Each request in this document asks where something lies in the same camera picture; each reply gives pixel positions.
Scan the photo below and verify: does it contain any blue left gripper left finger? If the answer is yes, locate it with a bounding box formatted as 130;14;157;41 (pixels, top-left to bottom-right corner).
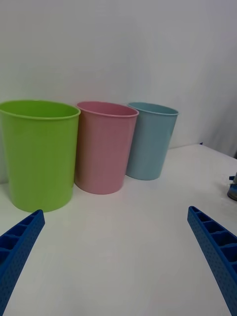
0;209;45;316

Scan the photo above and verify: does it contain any pink plastic bin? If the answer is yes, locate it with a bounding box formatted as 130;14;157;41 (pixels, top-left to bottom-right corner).
74;100;140;195

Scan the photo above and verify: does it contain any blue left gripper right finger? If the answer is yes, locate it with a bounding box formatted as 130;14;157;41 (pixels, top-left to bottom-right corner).
187;205;237;316

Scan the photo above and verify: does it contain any blue drink can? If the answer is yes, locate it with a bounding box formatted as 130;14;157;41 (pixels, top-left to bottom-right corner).
227;172;237;201

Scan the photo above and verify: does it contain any pale blue plastic bin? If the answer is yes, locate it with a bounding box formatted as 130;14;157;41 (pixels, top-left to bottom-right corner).
125;102;179;181

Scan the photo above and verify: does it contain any green plastic bin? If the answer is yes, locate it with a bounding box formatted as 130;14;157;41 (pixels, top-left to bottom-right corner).
0;99;81;213

